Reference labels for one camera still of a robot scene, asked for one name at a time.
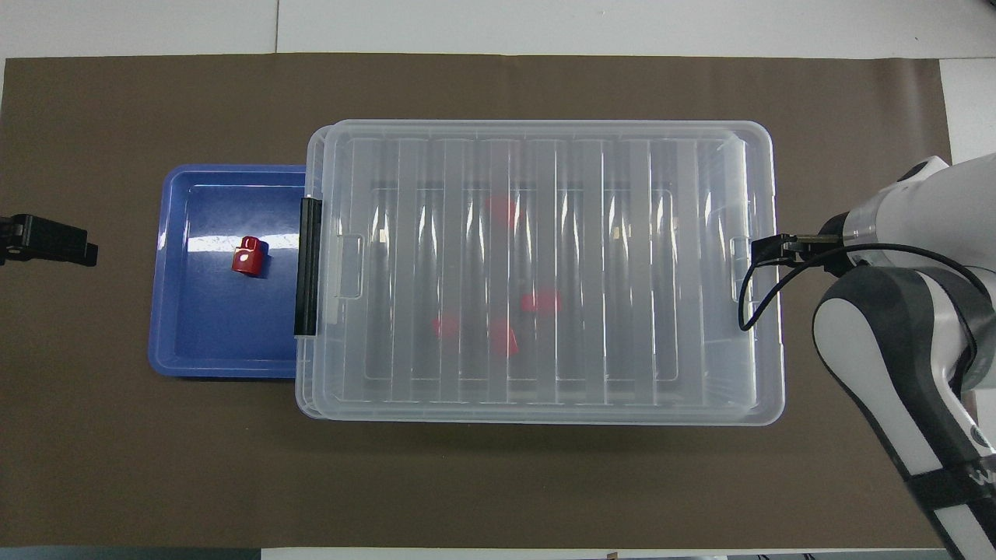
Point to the red block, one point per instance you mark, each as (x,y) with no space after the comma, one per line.
(247,260)
(541,302)
(446,327)
(501,210)
(503,339)

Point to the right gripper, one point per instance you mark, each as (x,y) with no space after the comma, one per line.
(834,260)

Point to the clear plastic storage box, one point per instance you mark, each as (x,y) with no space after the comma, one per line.
(770,373)
(545,155)

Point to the blue plastic tray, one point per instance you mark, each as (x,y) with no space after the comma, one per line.
(218,327)

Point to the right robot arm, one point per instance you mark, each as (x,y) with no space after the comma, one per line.
(871,327)

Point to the black plastic latch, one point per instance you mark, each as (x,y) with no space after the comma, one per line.
(308,264)

